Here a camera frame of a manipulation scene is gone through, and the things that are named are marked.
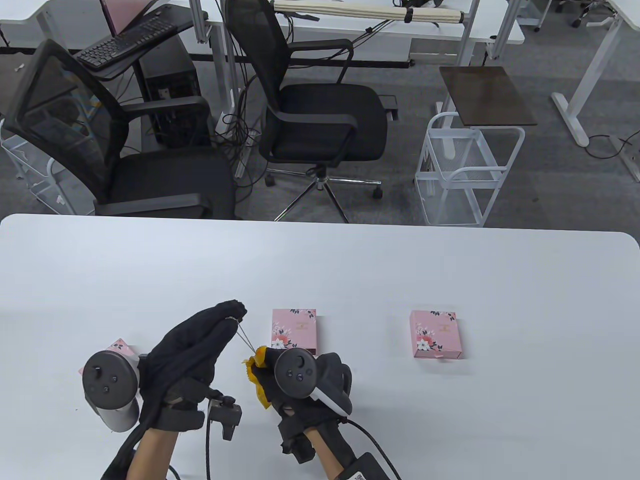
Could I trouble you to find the person's right hand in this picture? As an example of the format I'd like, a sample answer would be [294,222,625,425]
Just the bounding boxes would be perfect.
[250,349,351,435]

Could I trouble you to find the person's left hand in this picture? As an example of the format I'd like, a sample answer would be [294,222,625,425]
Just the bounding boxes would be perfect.
[137,300,247,431]

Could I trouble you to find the yellow cloth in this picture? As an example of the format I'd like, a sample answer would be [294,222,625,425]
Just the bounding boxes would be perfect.
[242,347,273,411]

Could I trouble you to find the silver necklace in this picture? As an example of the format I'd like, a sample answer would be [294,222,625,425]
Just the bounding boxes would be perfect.
[225,317,258,353]

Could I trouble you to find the pink floral gift box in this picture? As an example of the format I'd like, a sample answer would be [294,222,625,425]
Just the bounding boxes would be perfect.
[78,338,138,376]
[271,308,317,357]

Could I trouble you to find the person's right forearm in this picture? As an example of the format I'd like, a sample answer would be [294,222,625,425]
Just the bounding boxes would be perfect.
[305,425,351,480]

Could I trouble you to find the person's left forearm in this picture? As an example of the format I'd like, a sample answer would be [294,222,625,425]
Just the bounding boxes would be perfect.
[127,427,178,480]

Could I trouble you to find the black mesh office chair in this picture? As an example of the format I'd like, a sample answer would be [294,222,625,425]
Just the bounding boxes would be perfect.
[1,39,244,221]
[223,0,398,224]

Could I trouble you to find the black computer tower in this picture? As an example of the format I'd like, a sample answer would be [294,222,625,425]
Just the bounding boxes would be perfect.
[139,34,211,149]

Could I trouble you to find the black keyboard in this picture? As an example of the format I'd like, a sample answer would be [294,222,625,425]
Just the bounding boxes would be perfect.
[75,19,179,70]

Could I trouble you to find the pink screen laptop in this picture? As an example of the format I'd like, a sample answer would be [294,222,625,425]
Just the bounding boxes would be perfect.
[99,0,161,37]

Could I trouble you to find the white desk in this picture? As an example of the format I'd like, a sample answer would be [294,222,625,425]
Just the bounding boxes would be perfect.
[550,0,640,183]
[0,0,108,51]

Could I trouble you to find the dark wooden side table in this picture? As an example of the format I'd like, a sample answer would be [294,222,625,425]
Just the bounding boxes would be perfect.
[434,66,538,156]

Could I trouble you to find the rolled beige mat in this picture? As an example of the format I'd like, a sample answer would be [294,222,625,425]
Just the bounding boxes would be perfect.
[274,0,466,26]

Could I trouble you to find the black office chair base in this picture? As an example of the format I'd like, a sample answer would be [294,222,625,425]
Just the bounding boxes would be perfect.
[554,0,611,29]

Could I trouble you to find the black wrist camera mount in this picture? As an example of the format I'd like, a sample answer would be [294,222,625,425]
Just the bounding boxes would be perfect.
[157,380,243,442]
[277,415,316,465]

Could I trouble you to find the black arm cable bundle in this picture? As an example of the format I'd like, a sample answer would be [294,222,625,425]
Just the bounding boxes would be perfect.
[100,425,146,480]

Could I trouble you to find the white wire trolley cart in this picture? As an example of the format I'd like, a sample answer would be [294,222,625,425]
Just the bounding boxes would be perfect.
[413,112,526,228]
[0,117,83,216]

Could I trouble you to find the tangle of black cables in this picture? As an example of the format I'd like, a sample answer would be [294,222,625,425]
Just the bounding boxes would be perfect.
[214,60,266,201]

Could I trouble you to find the black floor cable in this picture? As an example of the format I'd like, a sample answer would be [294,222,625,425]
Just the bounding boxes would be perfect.
[585,127,640,161]

